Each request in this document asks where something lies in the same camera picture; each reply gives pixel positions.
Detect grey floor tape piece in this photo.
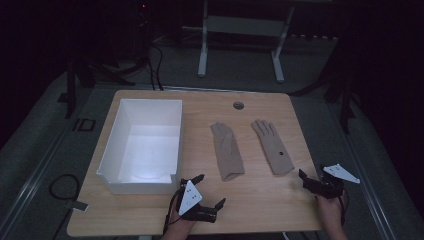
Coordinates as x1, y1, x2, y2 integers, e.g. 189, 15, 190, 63
64, 199, 90, 213

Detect beige glove with black dot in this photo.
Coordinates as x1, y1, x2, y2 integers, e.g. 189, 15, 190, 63
250, 119, 296, 176

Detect right hand-held gripper cable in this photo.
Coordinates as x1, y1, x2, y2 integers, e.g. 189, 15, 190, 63
337, 188, 350, 228

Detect black tripod stand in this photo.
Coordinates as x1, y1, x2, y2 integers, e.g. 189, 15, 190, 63
288, 63, 358, 135
57, 49, 151, 120

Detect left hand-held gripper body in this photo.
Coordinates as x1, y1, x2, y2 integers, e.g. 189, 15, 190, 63
175, 178, 218, 224

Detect white storage box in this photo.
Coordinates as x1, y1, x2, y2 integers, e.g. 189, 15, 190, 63
95, 97, 184, 196

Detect white metal desk frame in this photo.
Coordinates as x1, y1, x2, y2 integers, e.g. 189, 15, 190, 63
181, 0, 334, 84

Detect metal floor rail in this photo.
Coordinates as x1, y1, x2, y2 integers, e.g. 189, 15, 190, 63
328, 99, 399, 240
0, 99, 96, 240

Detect black hanging cables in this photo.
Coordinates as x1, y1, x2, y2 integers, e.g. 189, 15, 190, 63
144, 19, 165, 92

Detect person's left hand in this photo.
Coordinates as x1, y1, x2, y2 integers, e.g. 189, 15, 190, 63
165, 208, 198, 236

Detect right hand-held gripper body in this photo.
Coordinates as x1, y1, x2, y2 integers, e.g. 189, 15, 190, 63
308, 163, 361, 200

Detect left hand-held gripper cable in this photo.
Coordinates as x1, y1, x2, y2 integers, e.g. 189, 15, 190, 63
162, 190, 184, 235

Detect hand-held gripper cable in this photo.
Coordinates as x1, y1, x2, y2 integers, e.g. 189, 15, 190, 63
162, 190, 184, 235
337, 188, 350, 228

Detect person's right hand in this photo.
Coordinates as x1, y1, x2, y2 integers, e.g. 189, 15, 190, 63
315, 194, 345, 228

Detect black looped floor cable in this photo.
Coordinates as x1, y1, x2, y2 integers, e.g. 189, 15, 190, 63
48, 173, 82, 240

